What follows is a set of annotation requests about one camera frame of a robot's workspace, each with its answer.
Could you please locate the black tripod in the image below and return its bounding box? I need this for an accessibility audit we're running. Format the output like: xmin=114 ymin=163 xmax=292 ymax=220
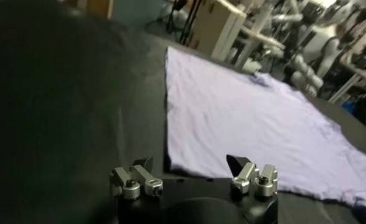
xmin=166 ymin=0 xmax=202 ymax=45

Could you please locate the white standing desk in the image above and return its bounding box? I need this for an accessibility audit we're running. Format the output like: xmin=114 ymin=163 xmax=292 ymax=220
xmin=236 ymin=26 xmax=286 ymax=69

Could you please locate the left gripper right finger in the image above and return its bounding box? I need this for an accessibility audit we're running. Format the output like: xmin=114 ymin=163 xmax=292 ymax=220
xmin=226 ymin=154 xmax=279 ymax=198

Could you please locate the tall white cardboard box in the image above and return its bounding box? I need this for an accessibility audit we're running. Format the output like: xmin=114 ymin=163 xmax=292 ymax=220
xmin=187 ymin=0 xmax=247 ymax=61

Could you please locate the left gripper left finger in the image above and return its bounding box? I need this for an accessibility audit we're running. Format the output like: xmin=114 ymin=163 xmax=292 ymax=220
xmin=109 ymin=156 xmax=164 ymax=200

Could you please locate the lavender t-shirt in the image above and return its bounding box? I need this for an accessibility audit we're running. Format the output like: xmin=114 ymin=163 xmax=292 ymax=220
xmin=164 ymin=46 xmax=366 ymax=224

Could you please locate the white humanoid robot with base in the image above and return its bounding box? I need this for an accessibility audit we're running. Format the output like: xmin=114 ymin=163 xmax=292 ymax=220
xmin=273 ymin=0 xmax=366 ymax=98

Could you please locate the large black table cover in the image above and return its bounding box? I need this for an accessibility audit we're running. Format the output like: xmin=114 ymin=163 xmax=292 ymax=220
xmin=0 ymin=0 xmax=366 ymax=224

